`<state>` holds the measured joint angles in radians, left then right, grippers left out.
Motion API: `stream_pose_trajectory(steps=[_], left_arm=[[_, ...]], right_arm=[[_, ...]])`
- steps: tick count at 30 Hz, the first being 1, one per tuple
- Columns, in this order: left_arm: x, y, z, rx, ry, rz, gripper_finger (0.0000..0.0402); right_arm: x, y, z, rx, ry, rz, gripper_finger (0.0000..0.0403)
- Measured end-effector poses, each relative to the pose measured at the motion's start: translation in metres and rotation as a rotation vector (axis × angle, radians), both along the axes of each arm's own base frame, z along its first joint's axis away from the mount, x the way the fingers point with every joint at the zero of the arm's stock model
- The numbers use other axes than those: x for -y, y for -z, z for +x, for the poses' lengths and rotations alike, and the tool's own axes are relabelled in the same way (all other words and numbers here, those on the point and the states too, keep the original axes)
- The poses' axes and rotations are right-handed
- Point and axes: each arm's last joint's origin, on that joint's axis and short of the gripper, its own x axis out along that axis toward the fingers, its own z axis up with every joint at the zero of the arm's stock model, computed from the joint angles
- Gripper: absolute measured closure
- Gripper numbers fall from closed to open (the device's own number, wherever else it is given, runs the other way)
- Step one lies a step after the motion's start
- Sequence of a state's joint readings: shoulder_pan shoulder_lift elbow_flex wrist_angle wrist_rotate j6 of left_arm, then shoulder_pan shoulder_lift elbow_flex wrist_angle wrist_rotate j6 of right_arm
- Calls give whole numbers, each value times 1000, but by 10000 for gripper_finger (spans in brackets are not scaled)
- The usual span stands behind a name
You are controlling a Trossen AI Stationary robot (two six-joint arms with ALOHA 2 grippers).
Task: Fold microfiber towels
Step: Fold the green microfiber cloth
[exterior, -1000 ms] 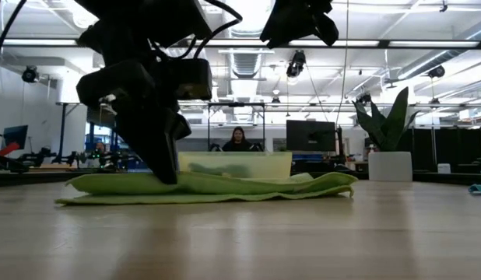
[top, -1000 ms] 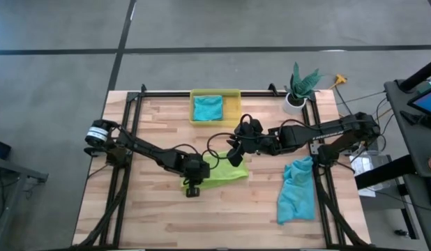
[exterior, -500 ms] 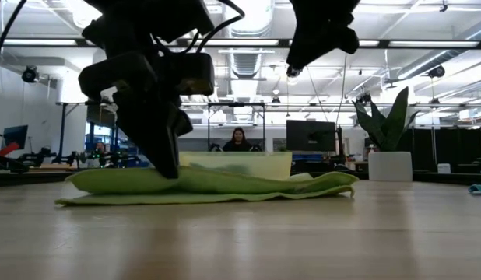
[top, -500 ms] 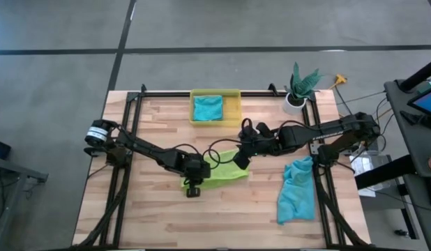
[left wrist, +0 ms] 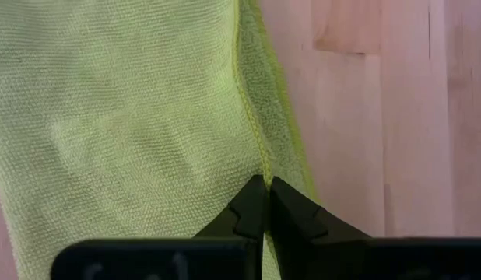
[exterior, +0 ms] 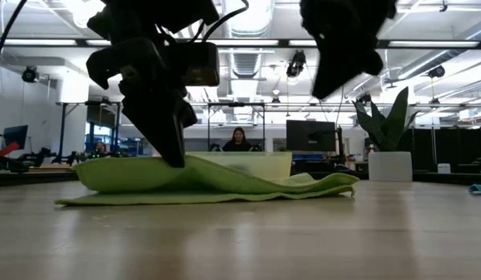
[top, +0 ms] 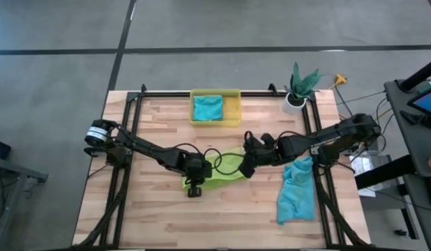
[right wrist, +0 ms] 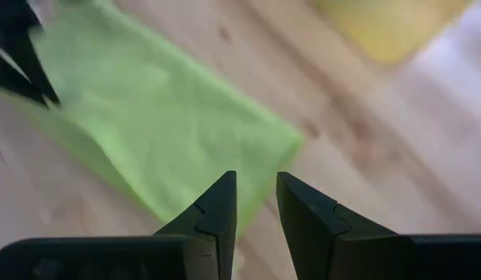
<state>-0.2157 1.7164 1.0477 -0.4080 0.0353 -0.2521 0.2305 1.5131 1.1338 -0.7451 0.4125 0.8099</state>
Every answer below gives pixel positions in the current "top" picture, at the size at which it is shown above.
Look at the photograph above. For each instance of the black desk gadget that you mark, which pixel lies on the black desk gadget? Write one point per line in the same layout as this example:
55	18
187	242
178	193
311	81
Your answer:
412	118

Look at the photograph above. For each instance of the teal microfiber towel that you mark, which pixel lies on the teal microfiber towel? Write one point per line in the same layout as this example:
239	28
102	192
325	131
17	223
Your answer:
208	108

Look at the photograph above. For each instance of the black aluminium table frame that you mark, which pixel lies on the black aluminium table frame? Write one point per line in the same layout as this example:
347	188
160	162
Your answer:
166	94

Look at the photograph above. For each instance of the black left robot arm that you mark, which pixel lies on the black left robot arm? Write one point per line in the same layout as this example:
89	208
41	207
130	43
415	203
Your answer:
145	148

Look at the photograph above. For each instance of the small black floor item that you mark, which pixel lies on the small black floor item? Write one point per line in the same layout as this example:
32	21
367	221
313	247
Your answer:
401	232

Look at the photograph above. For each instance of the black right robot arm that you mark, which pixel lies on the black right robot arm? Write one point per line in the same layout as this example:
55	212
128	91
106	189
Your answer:
334	137

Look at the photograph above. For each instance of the clear plastic container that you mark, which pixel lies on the clear plastic container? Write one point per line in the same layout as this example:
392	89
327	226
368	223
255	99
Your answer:
370	167

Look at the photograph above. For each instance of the dark grey side desk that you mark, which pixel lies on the dark grey side desk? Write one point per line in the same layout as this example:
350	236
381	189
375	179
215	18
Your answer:
421	146

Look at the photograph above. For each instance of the lime green microfiber towel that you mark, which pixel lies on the lime green microfiber towel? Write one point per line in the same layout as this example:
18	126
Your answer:
222	179

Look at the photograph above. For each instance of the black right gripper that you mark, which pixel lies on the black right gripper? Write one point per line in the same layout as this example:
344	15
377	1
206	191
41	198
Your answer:
261	153

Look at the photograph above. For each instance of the snake plant in white pot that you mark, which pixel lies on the snake plant in white pot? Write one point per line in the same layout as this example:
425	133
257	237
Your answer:
299	89

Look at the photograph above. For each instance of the grey metal stand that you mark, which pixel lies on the grey metal stand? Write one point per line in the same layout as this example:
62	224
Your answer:
13	171

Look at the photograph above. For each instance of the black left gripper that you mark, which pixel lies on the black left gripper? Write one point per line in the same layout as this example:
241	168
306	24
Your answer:
198	169

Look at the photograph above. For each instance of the tablet with blue screen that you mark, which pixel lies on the tablet with blue screen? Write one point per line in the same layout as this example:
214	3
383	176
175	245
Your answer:
428	102

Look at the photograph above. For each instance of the yellow plastic bin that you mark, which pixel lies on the yellow plastic bin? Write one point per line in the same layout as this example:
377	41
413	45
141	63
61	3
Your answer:
233	108

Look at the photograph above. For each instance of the sky blue microfiber towel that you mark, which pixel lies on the sky blue microfiber towel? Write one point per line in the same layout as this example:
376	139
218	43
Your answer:
297	195

